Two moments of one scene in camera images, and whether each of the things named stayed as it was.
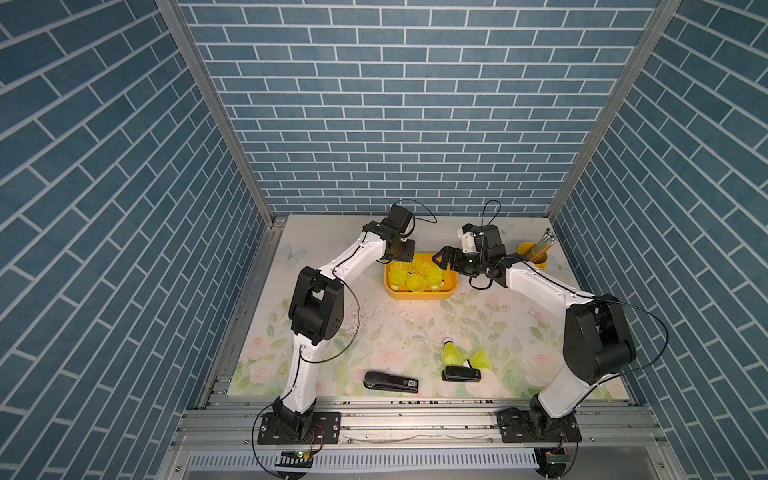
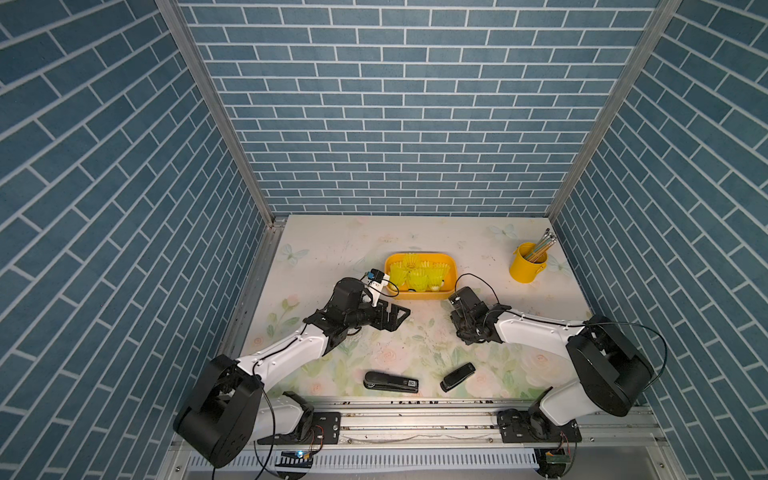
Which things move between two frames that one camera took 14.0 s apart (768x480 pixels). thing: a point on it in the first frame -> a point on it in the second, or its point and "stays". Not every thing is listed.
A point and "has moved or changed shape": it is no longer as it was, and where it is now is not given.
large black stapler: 382,380 stays
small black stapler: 461,374 has moved or changed shape
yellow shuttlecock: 480,360 has moved or changed shape
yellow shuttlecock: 397,275 stays
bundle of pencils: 546,241 stays
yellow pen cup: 525,248 stays
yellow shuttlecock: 416,281 stays
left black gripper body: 403,251 -> 364,314
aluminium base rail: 420,424 stays
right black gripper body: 471,264 -> 462,327
